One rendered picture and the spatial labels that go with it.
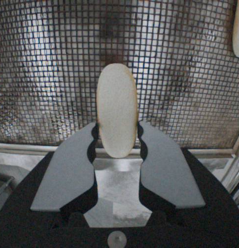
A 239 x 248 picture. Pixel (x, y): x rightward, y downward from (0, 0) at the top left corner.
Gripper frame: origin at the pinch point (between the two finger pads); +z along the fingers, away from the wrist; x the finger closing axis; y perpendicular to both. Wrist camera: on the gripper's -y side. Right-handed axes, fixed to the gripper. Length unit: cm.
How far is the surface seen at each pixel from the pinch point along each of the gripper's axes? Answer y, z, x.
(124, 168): 11.3, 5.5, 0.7
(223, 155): 8.9, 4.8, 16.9
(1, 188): 155, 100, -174
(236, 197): 26.7, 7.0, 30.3
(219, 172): 20.7, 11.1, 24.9
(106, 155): 7.6, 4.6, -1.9
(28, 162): 9.8, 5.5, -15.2
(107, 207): 191, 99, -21
